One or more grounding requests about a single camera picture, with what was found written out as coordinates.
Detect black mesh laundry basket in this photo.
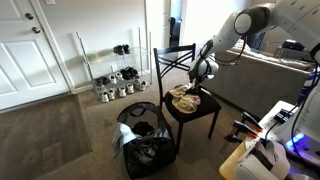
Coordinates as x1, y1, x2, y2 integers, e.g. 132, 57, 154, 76
117, 102, 176, 179

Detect white sneaker far left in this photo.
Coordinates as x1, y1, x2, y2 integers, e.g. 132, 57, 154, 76
101, 92, 109, 103

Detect white VR headset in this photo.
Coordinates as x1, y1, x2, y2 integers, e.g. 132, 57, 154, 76
234, 141, 290, 180

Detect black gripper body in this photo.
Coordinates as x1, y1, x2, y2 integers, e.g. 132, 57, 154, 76
191, 75, 210, 94

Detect black shoes shelf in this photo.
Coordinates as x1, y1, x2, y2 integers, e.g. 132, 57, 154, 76
120, 66, 138, 80
113, 45, 130, 55

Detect black metal chair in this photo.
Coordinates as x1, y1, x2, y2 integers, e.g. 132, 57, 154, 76
153, 44, 222, 153

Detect black device on table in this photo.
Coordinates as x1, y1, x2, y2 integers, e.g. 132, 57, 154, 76
274, 109, 293, 124

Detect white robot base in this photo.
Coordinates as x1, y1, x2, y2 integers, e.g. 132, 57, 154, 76
275, 68, 320, 167

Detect black orange clamp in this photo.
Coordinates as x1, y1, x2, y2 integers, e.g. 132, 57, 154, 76
224, 112, 263, 143

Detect black sock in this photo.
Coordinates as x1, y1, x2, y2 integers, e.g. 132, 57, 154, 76
186, 88, 210, 97

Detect cream and pink clothes pile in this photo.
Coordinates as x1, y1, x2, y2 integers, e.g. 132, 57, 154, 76
169, 83, 201, 114

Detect white sneaker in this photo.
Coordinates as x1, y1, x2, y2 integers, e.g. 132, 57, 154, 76
101, 92, 109, 103
108, 89, 116, 100
126, 83, 135, 94
118, 87, 127, 98

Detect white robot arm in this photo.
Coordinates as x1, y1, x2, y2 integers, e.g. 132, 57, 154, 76
188, 0, 320, 81

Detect black shoes middle shelf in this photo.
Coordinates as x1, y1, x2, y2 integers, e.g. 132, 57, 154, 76
120, 66, 138, 80

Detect dark clothes inside basket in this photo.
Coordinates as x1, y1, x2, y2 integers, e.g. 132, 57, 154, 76
133, 122, 154, 136

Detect white sneaker right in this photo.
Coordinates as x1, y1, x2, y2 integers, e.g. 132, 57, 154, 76
126, 83, 135, 94

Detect metal wire shoe rack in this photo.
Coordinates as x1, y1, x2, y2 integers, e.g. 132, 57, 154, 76
76, 32, 152, 101

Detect white sneaker centre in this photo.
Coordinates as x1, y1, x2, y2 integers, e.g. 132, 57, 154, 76
118, 87, 127, 98

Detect black shoes top shelf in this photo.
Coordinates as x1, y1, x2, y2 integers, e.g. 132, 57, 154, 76
113, 45, 130, 55

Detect grey fabric sofa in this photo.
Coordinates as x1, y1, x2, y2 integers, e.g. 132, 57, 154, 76
203, 45, 314, 118

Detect white entry door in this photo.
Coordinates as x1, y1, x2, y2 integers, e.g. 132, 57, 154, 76
0, 0, 69, 110

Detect white garment on basket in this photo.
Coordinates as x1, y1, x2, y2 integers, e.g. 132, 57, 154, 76
112, 122, 140, 157

